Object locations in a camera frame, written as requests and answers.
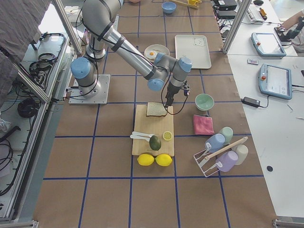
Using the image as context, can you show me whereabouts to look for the whole lemon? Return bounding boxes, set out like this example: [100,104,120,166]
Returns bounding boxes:
[155,154,172,167]
[137,153,154,166]

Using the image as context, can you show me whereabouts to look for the lemon slice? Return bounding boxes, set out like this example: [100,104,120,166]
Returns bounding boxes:
[162,131,173,141]

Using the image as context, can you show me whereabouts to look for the white round plate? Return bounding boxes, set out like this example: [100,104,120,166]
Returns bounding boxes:
[144,44,170,62]

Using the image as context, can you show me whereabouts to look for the blue cup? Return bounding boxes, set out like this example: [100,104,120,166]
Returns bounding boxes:
[205,133,225,153]

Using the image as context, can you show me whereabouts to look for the right whole lemon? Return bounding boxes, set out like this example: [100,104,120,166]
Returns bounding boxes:
[155,154,172,167]

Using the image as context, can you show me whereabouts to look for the upper teach pendant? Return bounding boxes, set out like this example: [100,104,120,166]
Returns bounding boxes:
[251,33,286,57]

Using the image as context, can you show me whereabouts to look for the cream bear tray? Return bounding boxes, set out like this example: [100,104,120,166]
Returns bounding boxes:
[174,35,212,69]

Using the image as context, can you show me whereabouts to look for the blue bowl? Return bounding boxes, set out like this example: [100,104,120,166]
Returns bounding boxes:
[161,1,177,14]

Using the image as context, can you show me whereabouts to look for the avocado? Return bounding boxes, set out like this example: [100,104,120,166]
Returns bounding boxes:
[149,135,162,151]

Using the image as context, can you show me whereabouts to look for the green cup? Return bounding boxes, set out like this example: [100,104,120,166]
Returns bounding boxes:
[218,126,233,145]

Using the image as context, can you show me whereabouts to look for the white cup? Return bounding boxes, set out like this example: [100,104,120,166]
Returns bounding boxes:
[232,144,248,165]

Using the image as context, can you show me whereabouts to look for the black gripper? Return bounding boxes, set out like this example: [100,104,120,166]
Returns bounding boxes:
[165,80,190,106]

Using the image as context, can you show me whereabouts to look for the pink cloth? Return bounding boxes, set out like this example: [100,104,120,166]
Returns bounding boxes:
[193,114,214,135]

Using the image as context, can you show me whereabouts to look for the purple cup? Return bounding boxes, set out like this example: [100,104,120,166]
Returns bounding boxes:
[216,151,238,172]

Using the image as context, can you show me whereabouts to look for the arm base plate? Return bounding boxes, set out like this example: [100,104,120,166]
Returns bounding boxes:
[69,74,110,105]

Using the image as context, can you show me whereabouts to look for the lower teach pendant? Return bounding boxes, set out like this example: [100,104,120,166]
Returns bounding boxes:
[258,64,292,100]

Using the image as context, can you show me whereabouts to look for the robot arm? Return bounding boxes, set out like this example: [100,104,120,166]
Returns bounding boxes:
[71,0,192,107]

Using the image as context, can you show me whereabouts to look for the aluminium frame post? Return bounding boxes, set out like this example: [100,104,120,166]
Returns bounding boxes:
[222,0,251,54]

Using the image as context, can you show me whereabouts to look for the wooden cutting board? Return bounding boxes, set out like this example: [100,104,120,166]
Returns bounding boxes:
[132,104,174,157]

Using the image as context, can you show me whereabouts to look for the white plastic spoon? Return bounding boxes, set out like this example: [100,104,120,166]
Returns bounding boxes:
[130,131,154,141]

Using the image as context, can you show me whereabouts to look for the wooden mug rack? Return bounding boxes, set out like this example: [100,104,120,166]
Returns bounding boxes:
[172,0,199,9]

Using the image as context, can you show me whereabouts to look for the green bowl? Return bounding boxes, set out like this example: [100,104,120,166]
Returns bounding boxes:
[195,94,214,111]

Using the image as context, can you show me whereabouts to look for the yellow mug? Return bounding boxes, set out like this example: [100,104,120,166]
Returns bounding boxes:
[188,0,201,7]

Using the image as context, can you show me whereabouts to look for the fried egg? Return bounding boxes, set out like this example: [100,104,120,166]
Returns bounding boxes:
[146,50,157,59]

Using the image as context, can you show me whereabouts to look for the white wire cup rack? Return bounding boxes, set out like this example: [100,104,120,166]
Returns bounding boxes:
[193,136,249,178]

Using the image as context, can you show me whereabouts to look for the black power adapter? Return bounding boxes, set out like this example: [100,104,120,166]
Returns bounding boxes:
[241,96,260,108]

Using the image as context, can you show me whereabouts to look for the teach pendant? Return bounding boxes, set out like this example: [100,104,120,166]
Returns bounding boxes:
[258,64,292,100]
[251,33,286,57]

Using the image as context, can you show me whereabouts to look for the left whole lemon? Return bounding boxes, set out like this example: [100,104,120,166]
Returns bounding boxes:
[137,153,154,166]

